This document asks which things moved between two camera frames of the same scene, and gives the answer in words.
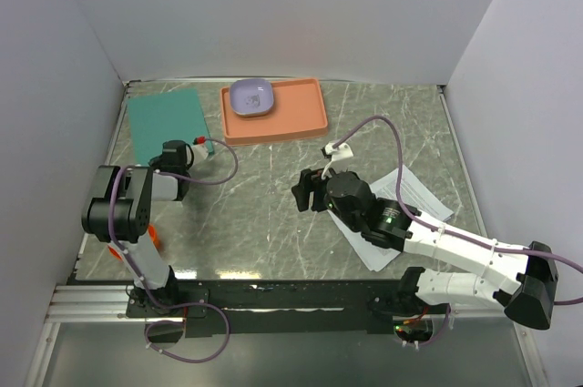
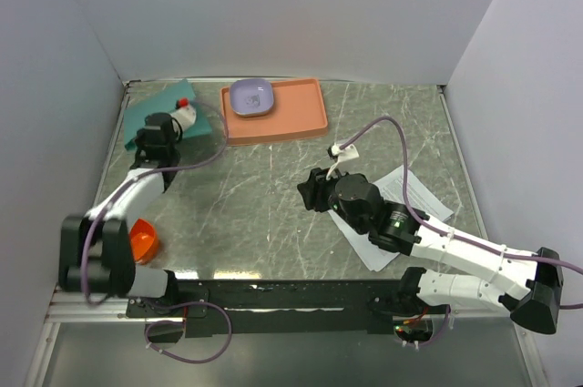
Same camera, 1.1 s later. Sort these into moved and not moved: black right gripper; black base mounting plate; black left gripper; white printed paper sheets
Moved: black left gripper
Not moved: black base mounting plate; white printed paper sheets; black right gripper
